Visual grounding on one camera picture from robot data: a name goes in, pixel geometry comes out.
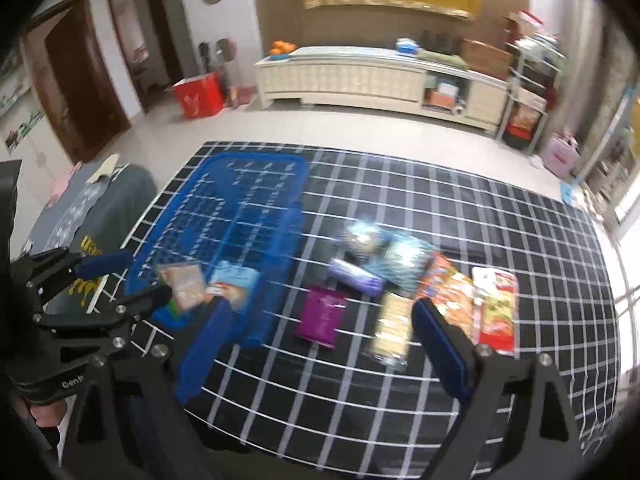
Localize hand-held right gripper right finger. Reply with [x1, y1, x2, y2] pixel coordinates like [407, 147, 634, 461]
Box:
[412, 300, 587, 480]

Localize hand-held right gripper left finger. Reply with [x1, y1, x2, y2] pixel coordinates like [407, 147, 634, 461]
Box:
[64, 297, 235, 480]

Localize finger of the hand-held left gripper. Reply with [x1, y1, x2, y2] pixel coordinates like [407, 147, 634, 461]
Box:
[14, 251, 135, 308]
[35, 287, 173, 348]

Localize brown clear snack packet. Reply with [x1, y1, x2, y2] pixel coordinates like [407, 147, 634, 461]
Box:
[157, 265, 208, 311]

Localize pale yellow cracker packet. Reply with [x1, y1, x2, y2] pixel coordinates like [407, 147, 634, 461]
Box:
[367, 292, 416, 371]

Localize orange snack packet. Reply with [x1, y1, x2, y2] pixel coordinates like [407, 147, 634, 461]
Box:
[417, 252, 476, 336]

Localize red and yellow snack packet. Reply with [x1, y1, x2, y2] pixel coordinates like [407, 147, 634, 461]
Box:
[470, 266, 518, 356]

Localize light blue snack packet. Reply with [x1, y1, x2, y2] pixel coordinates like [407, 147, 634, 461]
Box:
[207, 265, 261, 311]

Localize teal snack packet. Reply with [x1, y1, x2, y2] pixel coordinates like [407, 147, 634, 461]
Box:
[367, 237, 436, 296]

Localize purple foil snack packet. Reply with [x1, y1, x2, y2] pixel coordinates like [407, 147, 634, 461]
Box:
[295, 286, 348, 348]

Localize blue plastic mesh basket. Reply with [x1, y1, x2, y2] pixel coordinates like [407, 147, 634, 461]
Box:
[122, 154, 311, 348]

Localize person's left hand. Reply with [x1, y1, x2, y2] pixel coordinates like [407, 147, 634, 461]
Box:
[25, 401, 70, 431]

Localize grey printed cloth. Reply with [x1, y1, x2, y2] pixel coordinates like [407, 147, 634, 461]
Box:
[25, 162, 158, 311]

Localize lavender cookie roll packet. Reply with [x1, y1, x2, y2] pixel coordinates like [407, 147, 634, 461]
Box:
[327, 257, 383, 297]

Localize clear bag of cookies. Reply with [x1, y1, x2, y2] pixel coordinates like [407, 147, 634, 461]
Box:
[342, 221, 396, 261]

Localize black white checkered cloth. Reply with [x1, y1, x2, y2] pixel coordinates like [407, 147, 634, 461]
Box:
[87, 141, 621, 476]

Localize dark brown wooden door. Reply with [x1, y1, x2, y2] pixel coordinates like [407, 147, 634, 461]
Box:
[22, 0, 132, 163]

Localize red cardboard box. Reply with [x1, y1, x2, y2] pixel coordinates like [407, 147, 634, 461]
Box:
[172, 72, 226, 120]

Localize brown framed doorway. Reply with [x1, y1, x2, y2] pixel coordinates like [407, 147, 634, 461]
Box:
[106, 0, 183, 113]

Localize pink bag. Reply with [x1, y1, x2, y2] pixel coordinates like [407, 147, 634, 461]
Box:
[542, 130, 581, 178]

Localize large printed bag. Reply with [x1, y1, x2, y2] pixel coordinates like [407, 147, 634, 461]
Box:
[505, 97, 543, 148]

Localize white low cabinet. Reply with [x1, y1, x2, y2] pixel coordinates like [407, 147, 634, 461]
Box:
[254, 46, 513, 133]

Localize green folded cloth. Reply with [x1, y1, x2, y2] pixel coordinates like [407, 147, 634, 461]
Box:
[417, 49, 468, 70]

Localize brown cardboard box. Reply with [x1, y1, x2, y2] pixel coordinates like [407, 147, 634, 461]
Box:
[460, 37, 516, 81]

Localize white metal rack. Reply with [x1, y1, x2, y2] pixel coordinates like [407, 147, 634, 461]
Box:
[497, 35, 566, 153]

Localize wall poster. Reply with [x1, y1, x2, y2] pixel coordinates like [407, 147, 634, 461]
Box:
[0, 50, 43, 153]

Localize rackets against wall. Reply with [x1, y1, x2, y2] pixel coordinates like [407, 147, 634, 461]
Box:
[199, 37, 237, 78]

